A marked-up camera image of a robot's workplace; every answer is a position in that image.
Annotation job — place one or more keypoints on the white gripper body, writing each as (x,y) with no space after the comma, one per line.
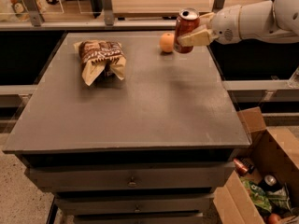
(224,24)

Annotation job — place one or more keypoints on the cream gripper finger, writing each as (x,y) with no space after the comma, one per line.
(206,19)
(201,36)

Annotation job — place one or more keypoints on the red coke can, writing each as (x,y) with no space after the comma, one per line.
(187,20)

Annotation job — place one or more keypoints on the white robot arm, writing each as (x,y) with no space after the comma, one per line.
(270,21)

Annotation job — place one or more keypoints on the brown can in box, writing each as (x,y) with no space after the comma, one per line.
(243,167)

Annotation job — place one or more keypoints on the black can in box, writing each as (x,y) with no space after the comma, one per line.
(269,183)

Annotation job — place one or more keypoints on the orange fruit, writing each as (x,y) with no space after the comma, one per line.
(166,42)

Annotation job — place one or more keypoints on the brown chip bag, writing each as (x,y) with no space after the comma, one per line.
(100,57)

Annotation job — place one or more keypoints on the grey drawer cabinet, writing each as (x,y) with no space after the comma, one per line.
(170,124)

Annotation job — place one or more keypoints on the cardboard box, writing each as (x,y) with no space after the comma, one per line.
(275,151)

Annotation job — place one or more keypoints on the top drawer knob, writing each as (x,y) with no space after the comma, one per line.
(132,183)

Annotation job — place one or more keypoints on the green snack bag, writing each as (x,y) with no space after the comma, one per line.
(258,197)

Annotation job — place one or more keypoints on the metal railing with brackets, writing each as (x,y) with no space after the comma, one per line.
(93,15)

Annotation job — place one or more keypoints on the orange snack package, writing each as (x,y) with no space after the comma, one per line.
(21,11)

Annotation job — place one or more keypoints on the red apple in box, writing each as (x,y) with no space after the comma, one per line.
(273,219)

